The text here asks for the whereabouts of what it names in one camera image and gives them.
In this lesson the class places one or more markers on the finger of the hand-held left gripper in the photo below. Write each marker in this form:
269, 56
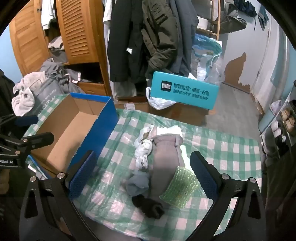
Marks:
26, 120
39, 139

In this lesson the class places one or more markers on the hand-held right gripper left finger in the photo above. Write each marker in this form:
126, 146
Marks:
82, 174

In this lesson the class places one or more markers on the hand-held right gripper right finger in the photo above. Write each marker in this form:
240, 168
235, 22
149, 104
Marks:
204, 176

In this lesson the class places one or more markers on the green bubble wrap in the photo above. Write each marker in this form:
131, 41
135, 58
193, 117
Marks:
180, 188

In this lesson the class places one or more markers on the blue cardboard box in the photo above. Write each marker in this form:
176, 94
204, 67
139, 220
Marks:
69, 126

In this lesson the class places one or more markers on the blue-grey cloth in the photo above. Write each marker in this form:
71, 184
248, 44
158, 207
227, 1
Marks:
138, 183

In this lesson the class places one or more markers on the black socks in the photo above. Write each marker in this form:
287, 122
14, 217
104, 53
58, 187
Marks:
150, 206

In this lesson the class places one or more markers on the white patterned cloth bundle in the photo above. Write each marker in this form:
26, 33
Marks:
144, 149

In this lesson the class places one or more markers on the white towel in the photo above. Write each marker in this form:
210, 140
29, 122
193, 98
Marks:
24, 92

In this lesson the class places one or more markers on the green checked tablecloth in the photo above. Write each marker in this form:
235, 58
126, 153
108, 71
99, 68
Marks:
219, 150

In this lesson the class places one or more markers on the grey printed tote bag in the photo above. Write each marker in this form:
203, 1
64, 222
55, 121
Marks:
47, 92

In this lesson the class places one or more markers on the grey hoodie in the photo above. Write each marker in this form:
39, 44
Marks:
62, 74

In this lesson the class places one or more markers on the brown cardboard box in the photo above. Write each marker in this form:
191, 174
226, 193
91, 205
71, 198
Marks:
185, 115

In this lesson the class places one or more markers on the folded grey clothes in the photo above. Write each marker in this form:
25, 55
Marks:
56, 49

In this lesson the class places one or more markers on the person's dark jacket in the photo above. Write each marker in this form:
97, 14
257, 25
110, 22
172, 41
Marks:
281, 197

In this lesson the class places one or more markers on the black shoe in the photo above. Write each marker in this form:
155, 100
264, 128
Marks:
283, 144

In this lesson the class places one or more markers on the white shoe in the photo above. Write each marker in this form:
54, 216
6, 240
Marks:
275, 125
279, 134

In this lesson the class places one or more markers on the flat cardboard box white label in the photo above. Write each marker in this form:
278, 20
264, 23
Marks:
138, 105

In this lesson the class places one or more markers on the teal printed box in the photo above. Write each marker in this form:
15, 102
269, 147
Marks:
185, 81

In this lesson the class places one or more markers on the wooden louvred wardrobe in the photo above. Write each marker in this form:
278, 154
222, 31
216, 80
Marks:
78, 34

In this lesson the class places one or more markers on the beige shoe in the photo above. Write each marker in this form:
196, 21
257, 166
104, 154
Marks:
286, 113
291, 123

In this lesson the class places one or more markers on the white shoe rack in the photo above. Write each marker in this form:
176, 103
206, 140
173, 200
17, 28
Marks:
290, 102

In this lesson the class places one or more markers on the clear plastic bag blue print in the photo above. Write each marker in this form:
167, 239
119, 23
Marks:
204, 58

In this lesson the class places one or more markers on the black hanging jacket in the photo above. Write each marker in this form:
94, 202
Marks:
124, 41

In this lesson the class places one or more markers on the blue-grey hanging jacket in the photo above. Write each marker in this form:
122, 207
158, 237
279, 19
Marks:
186, 34

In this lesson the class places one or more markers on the olive hanging jacket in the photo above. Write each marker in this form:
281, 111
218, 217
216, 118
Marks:
159, 39

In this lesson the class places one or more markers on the olive hanging bag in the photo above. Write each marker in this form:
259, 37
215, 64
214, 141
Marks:
232, 22

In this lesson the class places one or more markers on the teal hanging garment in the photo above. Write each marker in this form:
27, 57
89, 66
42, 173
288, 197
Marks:
263, 16

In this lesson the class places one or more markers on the dark blue hanging clothes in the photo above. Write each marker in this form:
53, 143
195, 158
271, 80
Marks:
245, 7

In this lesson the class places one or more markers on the wooden shelf frame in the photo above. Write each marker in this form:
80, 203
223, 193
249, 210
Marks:
216, 20

